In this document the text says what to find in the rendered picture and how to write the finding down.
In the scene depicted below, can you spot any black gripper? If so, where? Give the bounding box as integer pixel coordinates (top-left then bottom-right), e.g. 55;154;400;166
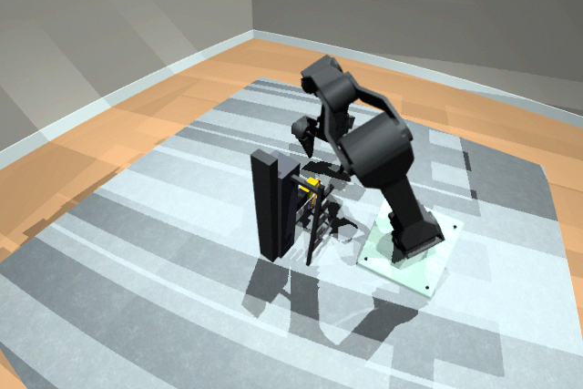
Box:
291;112;349;159

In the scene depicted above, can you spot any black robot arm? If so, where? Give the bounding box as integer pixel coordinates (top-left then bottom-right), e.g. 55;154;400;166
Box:
301;55;445;259

